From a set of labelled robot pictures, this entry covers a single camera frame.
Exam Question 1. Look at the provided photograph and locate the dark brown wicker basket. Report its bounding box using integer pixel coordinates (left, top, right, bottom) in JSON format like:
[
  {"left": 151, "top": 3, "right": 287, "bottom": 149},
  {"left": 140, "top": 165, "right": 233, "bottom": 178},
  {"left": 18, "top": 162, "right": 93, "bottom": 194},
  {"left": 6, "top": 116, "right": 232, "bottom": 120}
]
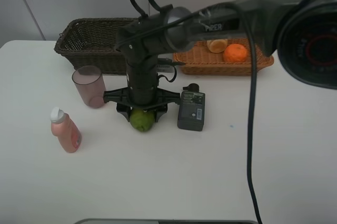
[{"left": 54, "top": 17, "right": 135, "bottom": 75}]

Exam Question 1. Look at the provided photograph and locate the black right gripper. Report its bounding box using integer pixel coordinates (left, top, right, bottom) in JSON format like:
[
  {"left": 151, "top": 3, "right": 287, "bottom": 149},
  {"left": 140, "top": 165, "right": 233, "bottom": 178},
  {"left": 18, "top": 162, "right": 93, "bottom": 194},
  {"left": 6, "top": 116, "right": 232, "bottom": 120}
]
[{"left": 103, "top": 63, "right": 180, "bottom": 123}]

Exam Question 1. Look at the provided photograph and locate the green lime fruit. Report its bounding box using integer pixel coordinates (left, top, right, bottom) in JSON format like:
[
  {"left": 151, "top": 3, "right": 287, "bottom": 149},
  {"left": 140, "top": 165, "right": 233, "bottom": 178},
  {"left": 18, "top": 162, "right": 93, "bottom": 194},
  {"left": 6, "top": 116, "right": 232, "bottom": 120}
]
[{"left": 130, "top": 109, "right": 155, "bottom": 132}]

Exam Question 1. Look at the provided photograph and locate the brown bread bun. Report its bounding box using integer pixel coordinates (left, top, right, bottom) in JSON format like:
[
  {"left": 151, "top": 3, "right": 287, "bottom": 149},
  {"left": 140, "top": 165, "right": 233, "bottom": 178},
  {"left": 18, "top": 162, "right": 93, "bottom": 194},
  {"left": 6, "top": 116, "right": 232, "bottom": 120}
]
[{"left": 206, "top": 39, "right": 228, "bottom": 53}]

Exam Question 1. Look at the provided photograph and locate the black rectangular bottle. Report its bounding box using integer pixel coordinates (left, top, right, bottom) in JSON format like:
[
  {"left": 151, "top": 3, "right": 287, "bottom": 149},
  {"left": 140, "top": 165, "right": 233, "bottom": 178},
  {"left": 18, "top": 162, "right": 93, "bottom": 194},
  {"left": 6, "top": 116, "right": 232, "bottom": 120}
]
[{"left": 177, "top": 83, "right": 205, "bottom": 131}]

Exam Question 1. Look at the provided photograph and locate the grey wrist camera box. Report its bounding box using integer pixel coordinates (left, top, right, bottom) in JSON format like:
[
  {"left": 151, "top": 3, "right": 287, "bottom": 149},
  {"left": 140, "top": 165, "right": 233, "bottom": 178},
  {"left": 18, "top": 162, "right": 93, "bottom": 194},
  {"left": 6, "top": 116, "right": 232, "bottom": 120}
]
[{"left": 156, "top": 58, "right": 174, "bottom": 73}]

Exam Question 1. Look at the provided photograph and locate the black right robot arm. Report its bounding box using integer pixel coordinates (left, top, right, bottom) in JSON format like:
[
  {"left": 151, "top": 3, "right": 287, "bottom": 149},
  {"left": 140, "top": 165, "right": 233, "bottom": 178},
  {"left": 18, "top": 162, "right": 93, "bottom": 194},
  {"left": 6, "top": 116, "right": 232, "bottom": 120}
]
[{"left": 103, "top": 0, "right": 336, "bottom": 118}]

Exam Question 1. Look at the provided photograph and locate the pink bottle white cap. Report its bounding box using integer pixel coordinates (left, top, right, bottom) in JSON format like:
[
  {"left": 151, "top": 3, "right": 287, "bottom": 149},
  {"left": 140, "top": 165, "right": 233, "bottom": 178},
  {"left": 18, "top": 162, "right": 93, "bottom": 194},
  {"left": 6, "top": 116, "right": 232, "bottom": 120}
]
[{"left": 50, "top": 107, "right": 82, "bottom": 153}]

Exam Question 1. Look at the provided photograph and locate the translucent purple plastic cup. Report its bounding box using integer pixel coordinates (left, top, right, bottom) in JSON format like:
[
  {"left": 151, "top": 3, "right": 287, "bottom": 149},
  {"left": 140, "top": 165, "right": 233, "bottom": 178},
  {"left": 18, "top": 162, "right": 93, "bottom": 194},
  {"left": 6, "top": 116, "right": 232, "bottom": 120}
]
[{"left": 72, "top": 65, "right": 106, "bottom": 109}]

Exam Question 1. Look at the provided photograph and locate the orange tangerine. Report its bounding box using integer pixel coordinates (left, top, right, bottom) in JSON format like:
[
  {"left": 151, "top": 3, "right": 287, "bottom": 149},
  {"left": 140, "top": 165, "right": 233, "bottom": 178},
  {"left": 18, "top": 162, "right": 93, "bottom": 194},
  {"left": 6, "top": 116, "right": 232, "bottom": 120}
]
[{"left": 223, "top": 43, "right": 248, "bottom": 63}]

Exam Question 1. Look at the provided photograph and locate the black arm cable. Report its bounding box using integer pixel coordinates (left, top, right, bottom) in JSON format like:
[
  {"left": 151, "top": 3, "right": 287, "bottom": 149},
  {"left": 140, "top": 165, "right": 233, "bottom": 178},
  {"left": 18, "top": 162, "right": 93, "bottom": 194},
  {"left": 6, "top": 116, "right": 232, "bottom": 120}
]
[{"left": 115, "top": 0, "right": 264, "bottom": 224}]

